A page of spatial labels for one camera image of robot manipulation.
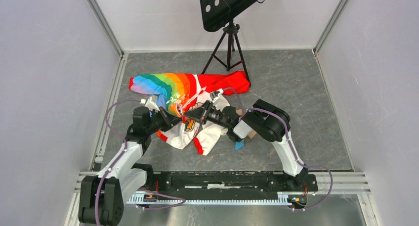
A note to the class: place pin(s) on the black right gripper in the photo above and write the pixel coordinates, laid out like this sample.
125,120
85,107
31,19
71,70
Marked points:
201,113

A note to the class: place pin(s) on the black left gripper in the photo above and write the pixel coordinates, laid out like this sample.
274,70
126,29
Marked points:
168,118

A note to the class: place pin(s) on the rainbow cartoon zip jacket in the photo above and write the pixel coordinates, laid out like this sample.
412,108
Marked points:
181,92

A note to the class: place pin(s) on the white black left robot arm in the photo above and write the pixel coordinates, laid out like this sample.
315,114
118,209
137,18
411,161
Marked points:
103,196

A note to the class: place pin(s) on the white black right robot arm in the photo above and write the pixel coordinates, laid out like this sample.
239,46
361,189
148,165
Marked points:
267,120

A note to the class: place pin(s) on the blue triangular block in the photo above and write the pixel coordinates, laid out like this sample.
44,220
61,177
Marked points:
239,145

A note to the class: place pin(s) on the flat wooden plank block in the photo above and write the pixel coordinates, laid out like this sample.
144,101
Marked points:
252,134

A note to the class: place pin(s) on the black music stand tripod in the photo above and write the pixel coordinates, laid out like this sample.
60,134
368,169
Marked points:
220,14

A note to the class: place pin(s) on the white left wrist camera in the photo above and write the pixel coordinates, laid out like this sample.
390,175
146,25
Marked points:
150,103

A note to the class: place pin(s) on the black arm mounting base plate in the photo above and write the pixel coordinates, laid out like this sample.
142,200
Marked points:
229,185

